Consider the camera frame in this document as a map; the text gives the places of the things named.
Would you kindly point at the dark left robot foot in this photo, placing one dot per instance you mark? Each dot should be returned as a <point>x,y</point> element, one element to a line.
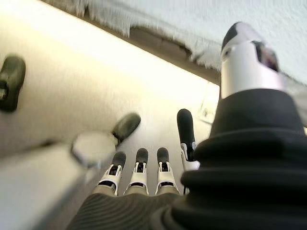
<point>12,81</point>

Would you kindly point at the dark right robot foot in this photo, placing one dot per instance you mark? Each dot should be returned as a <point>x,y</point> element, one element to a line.
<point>127,125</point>

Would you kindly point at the dark brown bed frame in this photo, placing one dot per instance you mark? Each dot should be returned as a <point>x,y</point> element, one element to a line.
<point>153,40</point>

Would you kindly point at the grey patterned rug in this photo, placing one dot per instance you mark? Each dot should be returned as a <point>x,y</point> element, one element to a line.
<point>208,105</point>

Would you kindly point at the silver right robot leg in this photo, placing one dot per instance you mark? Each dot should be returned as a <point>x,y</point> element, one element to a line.
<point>36,187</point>

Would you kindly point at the dark robot foot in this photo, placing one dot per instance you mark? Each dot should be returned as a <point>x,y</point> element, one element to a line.
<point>127,125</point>
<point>12,81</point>

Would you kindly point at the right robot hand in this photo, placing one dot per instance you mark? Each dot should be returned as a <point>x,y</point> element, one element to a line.
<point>227,179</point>

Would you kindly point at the white fringed blanket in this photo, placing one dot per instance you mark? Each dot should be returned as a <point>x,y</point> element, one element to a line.
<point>192,21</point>

